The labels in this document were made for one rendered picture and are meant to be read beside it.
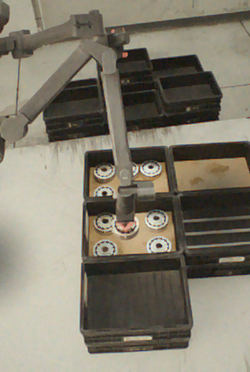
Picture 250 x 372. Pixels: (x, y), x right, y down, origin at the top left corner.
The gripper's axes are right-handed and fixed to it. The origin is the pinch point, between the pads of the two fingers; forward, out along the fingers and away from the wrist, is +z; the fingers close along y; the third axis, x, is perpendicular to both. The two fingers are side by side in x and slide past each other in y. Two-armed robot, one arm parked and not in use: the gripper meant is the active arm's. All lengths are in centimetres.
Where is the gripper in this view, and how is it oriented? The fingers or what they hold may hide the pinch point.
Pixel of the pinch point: (125, 222)
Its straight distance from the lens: 159.9
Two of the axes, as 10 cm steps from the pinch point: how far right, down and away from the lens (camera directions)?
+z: 0.0, 6.4, 7.7
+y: -0.1, -7.7, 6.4
